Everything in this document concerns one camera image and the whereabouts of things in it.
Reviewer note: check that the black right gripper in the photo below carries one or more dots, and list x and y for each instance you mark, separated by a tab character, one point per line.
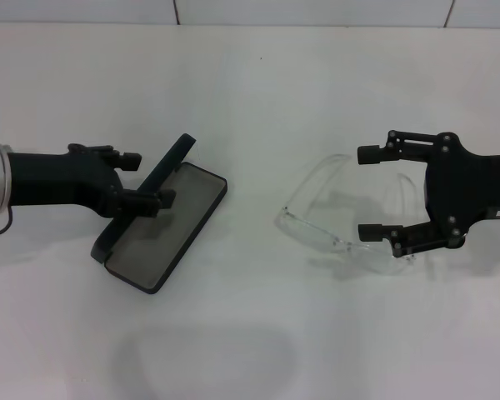
462	187

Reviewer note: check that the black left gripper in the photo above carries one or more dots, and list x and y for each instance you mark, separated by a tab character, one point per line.
58	179

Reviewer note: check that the black glasses case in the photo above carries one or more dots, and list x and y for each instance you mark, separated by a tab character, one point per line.
162	233

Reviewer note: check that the clear white glasses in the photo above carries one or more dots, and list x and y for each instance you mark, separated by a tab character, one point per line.
308	225

